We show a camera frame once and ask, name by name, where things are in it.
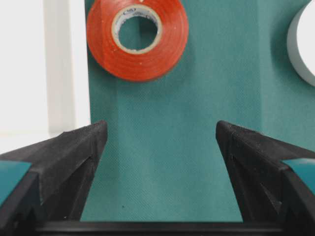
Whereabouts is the red tape roll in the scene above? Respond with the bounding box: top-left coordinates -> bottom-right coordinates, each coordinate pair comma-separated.
86,0 -> 189,83

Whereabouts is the white tape roll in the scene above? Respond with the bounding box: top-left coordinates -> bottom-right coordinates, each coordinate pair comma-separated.
286,0 -> 315,86

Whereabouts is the white plastic tray case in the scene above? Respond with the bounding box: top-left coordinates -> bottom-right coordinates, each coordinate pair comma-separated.
0,0 -> 91,153

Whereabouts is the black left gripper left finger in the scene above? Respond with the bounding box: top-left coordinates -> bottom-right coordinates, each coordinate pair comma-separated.
0,120 -> 108,236

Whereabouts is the green table cloth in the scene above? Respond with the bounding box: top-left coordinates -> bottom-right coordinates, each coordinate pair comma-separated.
81,0 -> 315,221

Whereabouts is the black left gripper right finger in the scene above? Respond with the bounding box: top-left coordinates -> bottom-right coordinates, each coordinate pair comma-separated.
216,120 -> 315,236

